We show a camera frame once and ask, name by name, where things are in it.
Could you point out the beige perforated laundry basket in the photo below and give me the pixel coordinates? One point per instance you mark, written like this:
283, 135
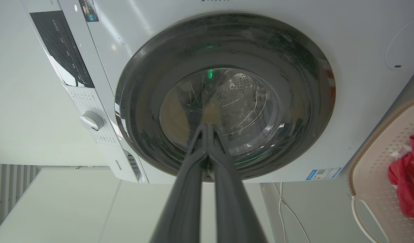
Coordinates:
375, 182

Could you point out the dark round washing machine door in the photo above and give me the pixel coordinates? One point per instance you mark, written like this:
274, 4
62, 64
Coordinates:
260, 60

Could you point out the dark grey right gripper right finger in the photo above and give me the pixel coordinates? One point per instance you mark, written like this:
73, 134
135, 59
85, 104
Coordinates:
233, 209

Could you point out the white front-load washing machine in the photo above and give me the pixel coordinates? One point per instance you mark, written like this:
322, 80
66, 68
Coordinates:
345, 84

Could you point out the red garment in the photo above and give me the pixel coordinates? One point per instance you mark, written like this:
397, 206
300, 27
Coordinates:
409, 179

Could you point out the blue energy label sticker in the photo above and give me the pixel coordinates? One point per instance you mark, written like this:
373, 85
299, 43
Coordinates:
323, 173

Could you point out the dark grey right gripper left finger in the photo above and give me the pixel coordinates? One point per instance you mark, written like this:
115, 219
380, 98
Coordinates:
183, 209

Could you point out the silver washing machine dial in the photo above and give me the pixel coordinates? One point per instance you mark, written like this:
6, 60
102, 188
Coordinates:
91, 120

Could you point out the white crumpled cloth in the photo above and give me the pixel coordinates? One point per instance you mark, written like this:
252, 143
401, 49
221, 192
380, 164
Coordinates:
401, 151

